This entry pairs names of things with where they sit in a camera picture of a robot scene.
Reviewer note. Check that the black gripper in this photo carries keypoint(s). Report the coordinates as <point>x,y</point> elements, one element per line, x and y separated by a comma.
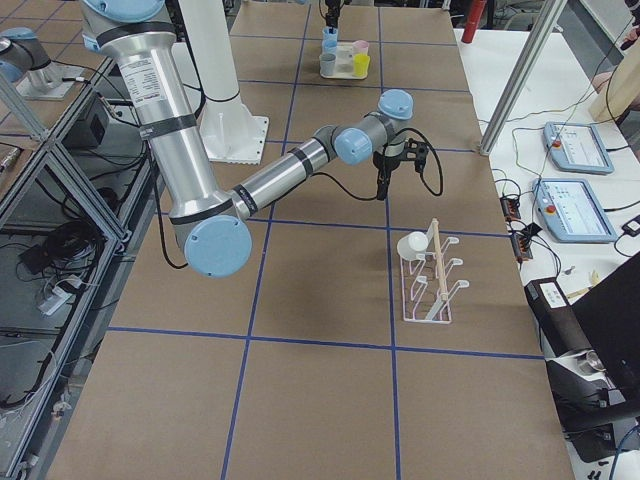
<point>330,9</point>
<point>385,164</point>

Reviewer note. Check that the light blue plastic cup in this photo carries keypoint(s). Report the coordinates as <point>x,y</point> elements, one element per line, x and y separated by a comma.
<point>329,40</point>

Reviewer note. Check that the white plastic cup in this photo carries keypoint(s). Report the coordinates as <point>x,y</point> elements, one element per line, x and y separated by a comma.
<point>412,245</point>

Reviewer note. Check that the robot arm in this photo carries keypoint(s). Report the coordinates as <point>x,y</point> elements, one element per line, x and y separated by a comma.
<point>209,222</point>

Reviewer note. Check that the pink plastic cup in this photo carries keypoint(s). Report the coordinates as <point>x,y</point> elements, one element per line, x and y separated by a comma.
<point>360,47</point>

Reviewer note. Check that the grey plastic cup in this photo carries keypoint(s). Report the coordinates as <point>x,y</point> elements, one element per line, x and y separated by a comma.
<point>327,63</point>

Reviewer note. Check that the yellow plastic cup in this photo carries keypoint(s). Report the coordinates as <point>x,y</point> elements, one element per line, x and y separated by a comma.
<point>361,64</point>

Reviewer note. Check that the cream plastic tray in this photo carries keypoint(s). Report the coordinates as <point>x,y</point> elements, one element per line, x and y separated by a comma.
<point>344,65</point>

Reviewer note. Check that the red cylinder bottle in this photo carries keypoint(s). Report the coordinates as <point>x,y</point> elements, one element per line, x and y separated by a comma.
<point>473,19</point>

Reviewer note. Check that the lower teach pendant tablet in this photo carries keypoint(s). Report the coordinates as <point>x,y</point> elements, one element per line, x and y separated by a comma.
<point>571,212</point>

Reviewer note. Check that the teach pendant tablet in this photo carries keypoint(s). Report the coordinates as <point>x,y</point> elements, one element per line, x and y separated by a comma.
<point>577,148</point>
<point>571,212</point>

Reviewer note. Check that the upper teach pendant tablet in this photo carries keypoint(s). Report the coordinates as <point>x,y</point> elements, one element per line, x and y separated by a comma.
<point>577,148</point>

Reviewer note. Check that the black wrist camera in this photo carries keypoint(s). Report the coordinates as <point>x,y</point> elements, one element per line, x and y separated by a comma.
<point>416,152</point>

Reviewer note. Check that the aluminium frame post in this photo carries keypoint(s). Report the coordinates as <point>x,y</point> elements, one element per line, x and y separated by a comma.
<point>537,38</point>

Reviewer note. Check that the white wire cup rack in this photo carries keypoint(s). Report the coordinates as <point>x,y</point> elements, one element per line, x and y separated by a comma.
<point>426,290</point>

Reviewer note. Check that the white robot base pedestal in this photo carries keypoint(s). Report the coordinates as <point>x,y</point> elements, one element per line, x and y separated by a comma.
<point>220,85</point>

